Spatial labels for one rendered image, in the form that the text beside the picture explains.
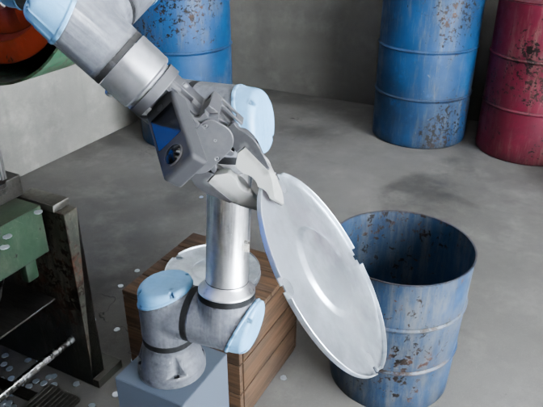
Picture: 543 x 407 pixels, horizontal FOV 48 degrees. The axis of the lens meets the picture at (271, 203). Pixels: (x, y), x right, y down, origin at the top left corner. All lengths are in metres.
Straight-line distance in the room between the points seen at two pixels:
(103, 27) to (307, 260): 0.36
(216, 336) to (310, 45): 3.56
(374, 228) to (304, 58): 2.79
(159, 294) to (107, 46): 0.67
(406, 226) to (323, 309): 1.29
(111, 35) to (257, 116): 0.42
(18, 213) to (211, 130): 1.07
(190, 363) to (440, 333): 0.76
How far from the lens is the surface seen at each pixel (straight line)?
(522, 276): 2.67
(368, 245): 2.02
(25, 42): 1.76
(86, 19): 0.69
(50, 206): 1.73
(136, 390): 1.39
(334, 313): 0.76
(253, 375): 1.85
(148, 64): 0.69
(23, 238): 1.73
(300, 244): 0.76
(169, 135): 0.67
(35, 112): 3.58
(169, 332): 1.27
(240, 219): 1.13
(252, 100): 1.05
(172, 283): 1.27
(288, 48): 4.67
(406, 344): 1.77
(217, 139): 0.70
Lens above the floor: 1.40
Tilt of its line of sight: 28 degrees down
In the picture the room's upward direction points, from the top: straight up
